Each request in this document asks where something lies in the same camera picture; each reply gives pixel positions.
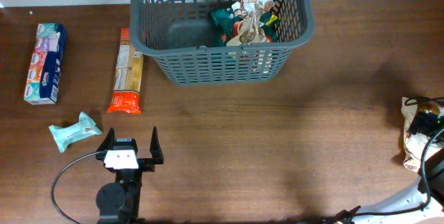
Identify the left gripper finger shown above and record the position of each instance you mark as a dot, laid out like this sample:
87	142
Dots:
108	141
155	148

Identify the beige Pantree snack bag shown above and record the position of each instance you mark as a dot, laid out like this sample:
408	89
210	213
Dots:
415	144

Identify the green Nescafe bag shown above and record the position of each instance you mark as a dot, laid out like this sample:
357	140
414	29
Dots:
227	26

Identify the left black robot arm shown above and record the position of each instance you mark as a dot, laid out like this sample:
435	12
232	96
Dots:
118	201

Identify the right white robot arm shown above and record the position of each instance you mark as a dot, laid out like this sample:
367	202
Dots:
421	200

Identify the Kleenex tissue box pack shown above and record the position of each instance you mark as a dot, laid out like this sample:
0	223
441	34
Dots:
44	72

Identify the small mint green packet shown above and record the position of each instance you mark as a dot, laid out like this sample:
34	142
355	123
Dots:
63	137

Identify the orange pasta packet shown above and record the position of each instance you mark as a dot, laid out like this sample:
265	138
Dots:
127	77

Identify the grey plastic basket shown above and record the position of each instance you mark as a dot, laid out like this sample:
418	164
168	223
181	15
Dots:
179	36

